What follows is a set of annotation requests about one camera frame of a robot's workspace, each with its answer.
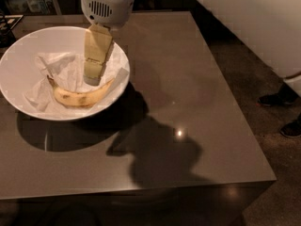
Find yellow ripe banana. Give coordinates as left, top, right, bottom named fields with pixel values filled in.
left=47, top=76, right=114, bottom=107

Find black shoe lower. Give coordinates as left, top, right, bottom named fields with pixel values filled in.
left=280, top=114, right=301, bottom=138

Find black shoe upper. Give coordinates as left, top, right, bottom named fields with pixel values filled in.
left=257, top=83, right=298, bottom=106

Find black shoe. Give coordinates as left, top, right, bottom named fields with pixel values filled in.
left=257, top=83, right=298, bottom=106
left=280, top=114, right=301, bottom=138

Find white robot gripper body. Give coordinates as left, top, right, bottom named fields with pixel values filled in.
left=81, top=0, right=134, bottom=28

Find white ceramic bowl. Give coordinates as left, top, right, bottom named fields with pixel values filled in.
left=0, top=25, right=131, bottom=122

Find crumpled white paper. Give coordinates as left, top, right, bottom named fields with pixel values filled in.
left=24, top=31, right=130, bottom=121

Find plastic bottles on shelf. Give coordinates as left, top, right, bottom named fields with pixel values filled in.
left=0, top=0, right=61, bottom=15

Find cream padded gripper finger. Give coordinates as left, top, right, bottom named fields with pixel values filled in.
left=84, top=24, right=113, bottom=86

